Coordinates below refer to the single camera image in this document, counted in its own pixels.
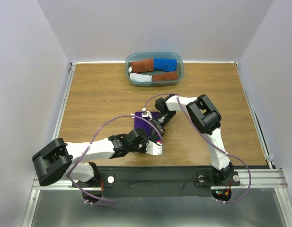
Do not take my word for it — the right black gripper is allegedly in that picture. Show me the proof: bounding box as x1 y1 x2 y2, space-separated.
147 110 177 144

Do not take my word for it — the purple towel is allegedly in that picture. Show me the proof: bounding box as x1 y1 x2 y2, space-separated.
133 111 159 136

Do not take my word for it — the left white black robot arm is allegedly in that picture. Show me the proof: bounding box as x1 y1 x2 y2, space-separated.
32 128 162 186

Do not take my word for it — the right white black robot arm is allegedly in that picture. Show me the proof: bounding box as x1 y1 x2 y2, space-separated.
142 94 234 186

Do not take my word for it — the white rolled towel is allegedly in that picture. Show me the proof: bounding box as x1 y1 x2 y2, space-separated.
129 73 152 82

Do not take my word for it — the lower brown rolled towel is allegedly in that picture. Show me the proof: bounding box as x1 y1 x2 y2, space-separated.
152 71 178 82

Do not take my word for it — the brown rolled towel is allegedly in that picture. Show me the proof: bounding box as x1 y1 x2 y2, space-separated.
152 71 178 82
128 58 154 73

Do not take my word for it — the teal plastic bin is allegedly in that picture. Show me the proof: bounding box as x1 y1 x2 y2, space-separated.
125 52 184 87

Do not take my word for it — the upper brown rolled towel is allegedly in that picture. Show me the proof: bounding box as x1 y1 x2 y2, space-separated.
128 58 154 73

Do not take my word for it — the blue rolled towel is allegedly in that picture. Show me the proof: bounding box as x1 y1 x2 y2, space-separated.
153 58 177 72

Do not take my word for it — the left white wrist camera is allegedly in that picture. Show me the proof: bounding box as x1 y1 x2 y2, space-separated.
145 141 163 156

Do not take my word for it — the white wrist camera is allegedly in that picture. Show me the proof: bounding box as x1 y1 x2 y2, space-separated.
142 107 153 119
145 141 163 156

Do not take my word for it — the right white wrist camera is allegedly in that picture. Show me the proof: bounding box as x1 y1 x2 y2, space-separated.
142 107 153 119

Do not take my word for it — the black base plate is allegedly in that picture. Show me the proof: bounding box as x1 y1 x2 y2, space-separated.
78 166 240 199

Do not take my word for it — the aluminium frame rail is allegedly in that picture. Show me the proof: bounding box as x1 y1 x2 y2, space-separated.
30 60 292 227

